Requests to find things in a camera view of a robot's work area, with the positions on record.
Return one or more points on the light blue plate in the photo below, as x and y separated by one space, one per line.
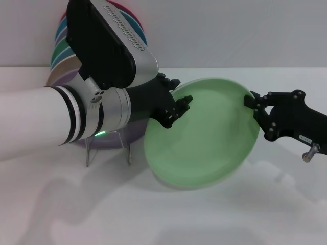
62 58

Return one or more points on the dark green plate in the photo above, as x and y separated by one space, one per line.
60 51

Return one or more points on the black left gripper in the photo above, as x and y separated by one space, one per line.
150 99

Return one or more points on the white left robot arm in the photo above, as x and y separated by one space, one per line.
38 117

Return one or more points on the teal blue plate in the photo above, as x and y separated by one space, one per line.
139 33

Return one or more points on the beige plate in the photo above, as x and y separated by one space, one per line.
65 70

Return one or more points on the left wrist camera housing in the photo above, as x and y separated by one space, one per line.
102 46

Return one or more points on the grey purple plate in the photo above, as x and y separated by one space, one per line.
60 37

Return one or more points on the clear acrylic plate rack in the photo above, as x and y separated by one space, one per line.
87 153

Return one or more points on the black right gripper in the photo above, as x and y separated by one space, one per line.
293 120

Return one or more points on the crimson plate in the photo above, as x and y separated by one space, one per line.
125 7

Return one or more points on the light green plate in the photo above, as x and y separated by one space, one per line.
204 143

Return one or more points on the lilac plate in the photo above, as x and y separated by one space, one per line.
135 130

